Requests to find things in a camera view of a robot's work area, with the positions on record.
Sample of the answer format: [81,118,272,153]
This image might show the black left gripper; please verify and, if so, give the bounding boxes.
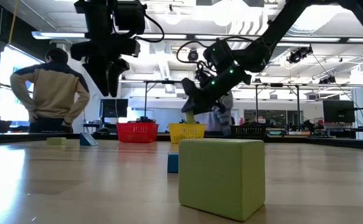
[70,33,141,98]

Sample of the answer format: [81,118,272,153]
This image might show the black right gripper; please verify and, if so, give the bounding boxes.
[181,39,253,115]

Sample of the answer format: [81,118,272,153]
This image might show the blue triangular wooden block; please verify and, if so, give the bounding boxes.
[79,132,99,147]

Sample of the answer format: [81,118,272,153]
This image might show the blue rectangular wooden block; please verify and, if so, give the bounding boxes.
[167,151,180,174]

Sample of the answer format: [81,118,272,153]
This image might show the green wooden cube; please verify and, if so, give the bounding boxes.
[177,138,266,222]

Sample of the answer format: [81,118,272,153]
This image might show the green wooden block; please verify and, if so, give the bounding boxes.
[46,137,67,146]

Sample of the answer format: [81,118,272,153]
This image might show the person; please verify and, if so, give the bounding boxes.
[9,47,91,134]
[195,91,234,138]

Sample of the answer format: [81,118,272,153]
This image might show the black monitor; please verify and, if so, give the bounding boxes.
[322,99,356,124]
[99,98,129,119]

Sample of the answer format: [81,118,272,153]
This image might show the yellow plastic basket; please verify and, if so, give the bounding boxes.
[168,123,207,144]

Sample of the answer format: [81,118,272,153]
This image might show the black plastic basket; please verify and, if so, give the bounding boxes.
[230,123,268,141]

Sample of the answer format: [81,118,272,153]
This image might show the red plastic basket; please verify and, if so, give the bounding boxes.
[116,122,159,144]

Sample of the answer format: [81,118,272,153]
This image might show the long ceiling light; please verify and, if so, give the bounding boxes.
[31,30,87,40]

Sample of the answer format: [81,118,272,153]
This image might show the black overhead camera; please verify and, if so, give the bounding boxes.
[187,49,200,62]

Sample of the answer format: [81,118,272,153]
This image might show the black gantry frame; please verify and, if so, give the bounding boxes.
[252,82,302,131]
[120,79,185,119]

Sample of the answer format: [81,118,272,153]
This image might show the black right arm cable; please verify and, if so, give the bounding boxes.
[176,36,263,74]

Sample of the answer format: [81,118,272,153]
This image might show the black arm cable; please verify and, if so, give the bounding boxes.
[134,12,166,44]
[176,36,263,74]

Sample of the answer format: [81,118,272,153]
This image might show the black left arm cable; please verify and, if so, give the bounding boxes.
[134,12,166,44]

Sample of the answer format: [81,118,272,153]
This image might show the black aluminium table frame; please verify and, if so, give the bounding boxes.
[0,130,363,152]

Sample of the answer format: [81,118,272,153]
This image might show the yellow hanging cable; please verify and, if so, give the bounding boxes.
[8,0,19,46]

